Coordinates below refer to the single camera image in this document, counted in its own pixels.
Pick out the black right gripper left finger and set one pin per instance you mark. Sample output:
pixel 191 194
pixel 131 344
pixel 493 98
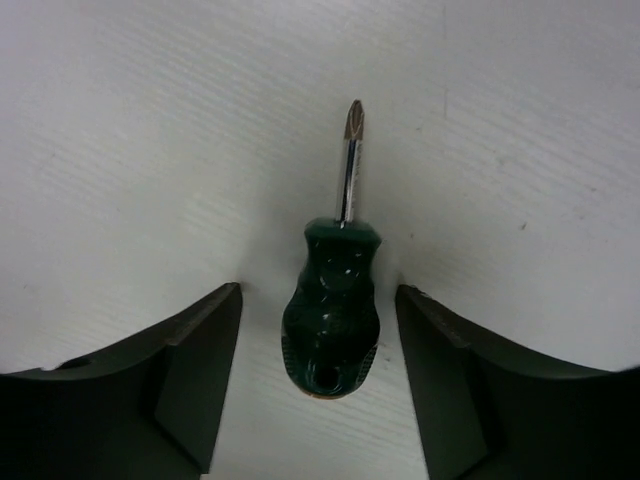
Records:
pixel 146 407

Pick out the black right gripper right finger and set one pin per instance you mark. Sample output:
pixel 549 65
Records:
pixel 489 408

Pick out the green handled long screwdriver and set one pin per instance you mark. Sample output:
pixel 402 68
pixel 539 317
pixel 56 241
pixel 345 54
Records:
pixel 330 327

